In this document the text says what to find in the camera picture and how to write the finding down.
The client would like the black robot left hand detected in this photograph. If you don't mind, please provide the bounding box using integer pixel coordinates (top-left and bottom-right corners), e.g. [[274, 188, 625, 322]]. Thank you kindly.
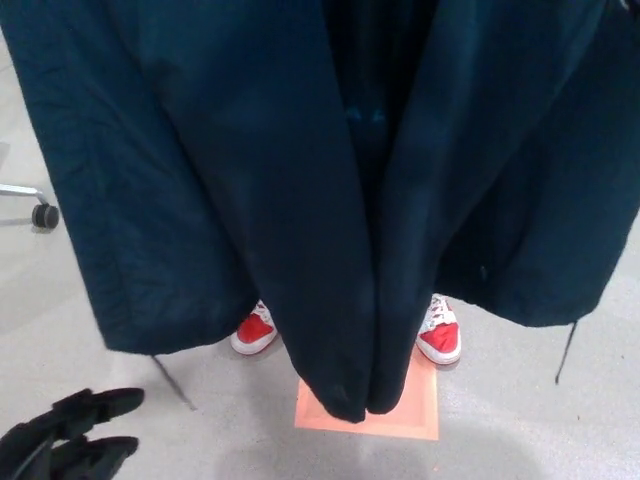
[[0, 387, 146, 480]]

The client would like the dark teal coat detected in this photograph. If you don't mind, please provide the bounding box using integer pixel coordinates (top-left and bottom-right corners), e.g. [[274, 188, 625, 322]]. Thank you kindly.
[[0, 0, 640, 424]]

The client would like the person's right red white sneaker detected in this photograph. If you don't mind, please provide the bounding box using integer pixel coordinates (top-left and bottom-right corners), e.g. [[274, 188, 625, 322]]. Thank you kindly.
[[230, 299, 279, 357]]

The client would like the person's red white sneaker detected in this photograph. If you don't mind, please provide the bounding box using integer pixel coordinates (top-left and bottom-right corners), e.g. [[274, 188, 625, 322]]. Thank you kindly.
[[415, 293, 462, 366], [230, 299, 279, 357]]

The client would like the person's left red white sneaker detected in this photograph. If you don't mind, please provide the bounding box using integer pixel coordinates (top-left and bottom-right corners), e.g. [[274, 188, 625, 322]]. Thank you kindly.
[[415, 293, 462, 366]]

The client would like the office chair caster leg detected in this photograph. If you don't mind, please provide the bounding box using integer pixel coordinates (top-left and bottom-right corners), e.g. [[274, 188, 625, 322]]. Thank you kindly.
[[0, 183, 61, 232]]

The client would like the orange floor tape square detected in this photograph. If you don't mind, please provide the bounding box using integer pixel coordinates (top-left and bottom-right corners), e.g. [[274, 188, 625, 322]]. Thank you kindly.
[[293, 357, 441, 443]]

